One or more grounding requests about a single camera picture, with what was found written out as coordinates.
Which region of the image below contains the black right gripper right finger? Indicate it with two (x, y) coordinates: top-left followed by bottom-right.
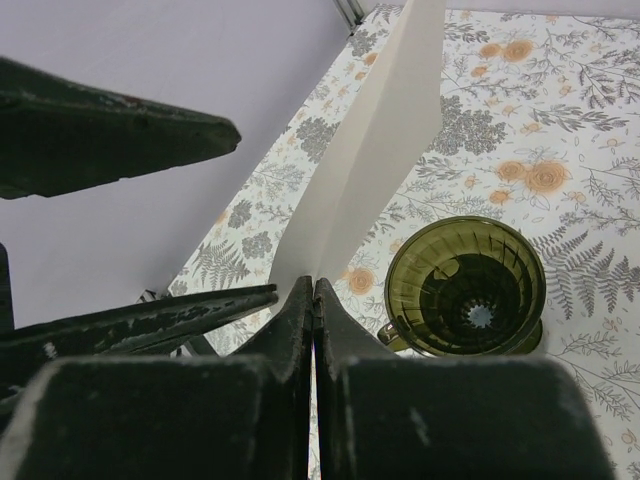
(314, 279), (614, 479)

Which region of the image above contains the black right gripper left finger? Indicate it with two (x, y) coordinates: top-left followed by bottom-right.
(1, 277), (312, 479)

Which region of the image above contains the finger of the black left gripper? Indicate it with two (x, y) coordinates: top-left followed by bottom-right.
(1, 58), (241, 199)
(1, 285), (278, 400)

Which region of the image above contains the green glass coffee dripper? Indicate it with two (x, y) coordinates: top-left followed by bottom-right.
(377, 216), (546, 357)

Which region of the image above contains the white paper coffee filter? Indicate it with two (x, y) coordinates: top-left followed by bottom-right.
(267, 0), (447, 480)

